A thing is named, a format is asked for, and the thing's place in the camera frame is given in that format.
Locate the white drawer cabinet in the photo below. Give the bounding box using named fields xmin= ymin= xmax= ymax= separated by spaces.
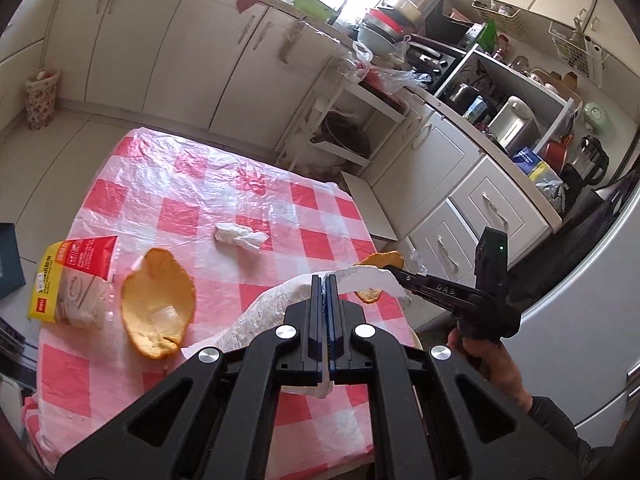
xmin=362 ymin=89 xmax=561 ymax=285

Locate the black frying pan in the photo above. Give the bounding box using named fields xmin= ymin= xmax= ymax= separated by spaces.
xmin=310 ymin=112 xmax=372 ymax=158

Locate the red white checkered tablecloth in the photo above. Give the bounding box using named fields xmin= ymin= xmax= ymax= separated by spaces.
xmin=23 ymin=128 xmax=375 ymax=468

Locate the green bowl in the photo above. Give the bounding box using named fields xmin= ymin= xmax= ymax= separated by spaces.
xmin=293 ymin=0 xmax=336 ymax=23

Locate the white kitchen rack shelf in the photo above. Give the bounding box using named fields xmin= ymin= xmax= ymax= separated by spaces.
xmin=276 ymin=58 xmax=410 ymax=181

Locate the white tissue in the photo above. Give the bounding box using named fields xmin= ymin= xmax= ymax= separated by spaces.
xmin=214 ymin=222 xmax=269 ymax=252

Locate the person right hand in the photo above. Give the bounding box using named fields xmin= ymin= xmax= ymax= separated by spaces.
xmin=447 ymin=328 xmax=533 ymax=413

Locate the large orange peel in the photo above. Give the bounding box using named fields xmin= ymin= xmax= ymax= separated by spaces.
xmin=120 ymin=248 xmax=196 ymax=360

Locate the white toaster appliance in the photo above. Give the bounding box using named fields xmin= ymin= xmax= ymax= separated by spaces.
xmin=488 ymin=96 xmax=541 ymax=156

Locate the stacked bowls pile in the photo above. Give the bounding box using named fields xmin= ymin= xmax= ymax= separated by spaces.
xmin=357 ymin=0 xmax=421 ymax=56

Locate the white base cabinets row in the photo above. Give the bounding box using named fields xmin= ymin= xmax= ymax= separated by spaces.
xmin=1 ymin=0 xmax=341 ymax=152

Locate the white plastic bag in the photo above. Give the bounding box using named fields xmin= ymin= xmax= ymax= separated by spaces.
xmin=180 ymin=266 xmax=408 ymax=399

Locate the black electric kettle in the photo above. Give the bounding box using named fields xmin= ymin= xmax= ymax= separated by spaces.
xmin=561 ymin=136 xmax=610 ymax=202

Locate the red yellow snack bag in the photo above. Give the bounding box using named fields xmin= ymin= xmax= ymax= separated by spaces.
xmin=28 ymin=236 xmax=118 ymax=330

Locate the silver refrigerator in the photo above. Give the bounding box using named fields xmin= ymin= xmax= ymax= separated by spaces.
xmin=506 ymin=188 xmax=639 ymax=446

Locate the floral waste basket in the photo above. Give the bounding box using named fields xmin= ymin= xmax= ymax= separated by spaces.
xmin=25 ymin=68 xmax=60 ymax=130

